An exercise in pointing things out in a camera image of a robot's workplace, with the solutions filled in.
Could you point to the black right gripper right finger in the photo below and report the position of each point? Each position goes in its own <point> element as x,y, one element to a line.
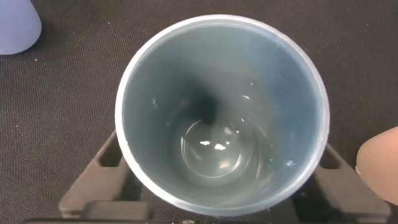
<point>345,196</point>

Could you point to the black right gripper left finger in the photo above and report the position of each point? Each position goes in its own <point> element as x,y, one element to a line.
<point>99,189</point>

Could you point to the teal plastic cup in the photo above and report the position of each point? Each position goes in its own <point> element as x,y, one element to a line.
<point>217,77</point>

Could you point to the beige plastic cup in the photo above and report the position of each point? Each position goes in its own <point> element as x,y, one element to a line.
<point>382,165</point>

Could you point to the black table cloth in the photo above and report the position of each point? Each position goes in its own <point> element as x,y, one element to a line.
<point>62,109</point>

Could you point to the light blue plastic cup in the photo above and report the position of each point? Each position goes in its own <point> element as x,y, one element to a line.
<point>15,28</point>

